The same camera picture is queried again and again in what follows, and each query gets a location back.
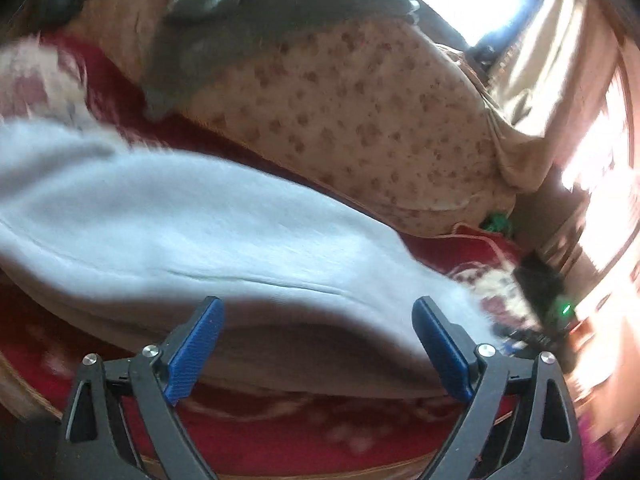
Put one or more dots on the red floral blanket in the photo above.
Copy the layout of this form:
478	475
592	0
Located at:
300	435

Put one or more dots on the green thing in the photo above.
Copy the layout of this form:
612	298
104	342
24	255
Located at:
497	222

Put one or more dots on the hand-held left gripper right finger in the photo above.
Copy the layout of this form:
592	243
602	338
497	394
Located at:
445	355

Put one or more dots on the dark grey cloth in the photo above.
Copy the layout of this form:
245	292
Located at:
240	20

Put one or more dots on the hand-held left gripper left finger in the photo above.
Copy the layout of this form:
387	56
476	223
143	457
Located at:
192	355

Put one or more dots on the beige curtain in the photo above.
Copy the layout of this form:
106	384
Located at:
560	60

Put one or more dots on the beige spotted pillow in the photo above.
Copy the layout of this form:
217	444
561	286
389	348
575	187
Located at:
360	125

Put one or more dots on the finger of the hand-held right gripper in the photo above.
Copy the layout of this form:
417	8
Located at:
520	334

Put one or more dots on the light grey pants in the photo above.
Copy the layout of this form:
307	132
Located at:
175	220

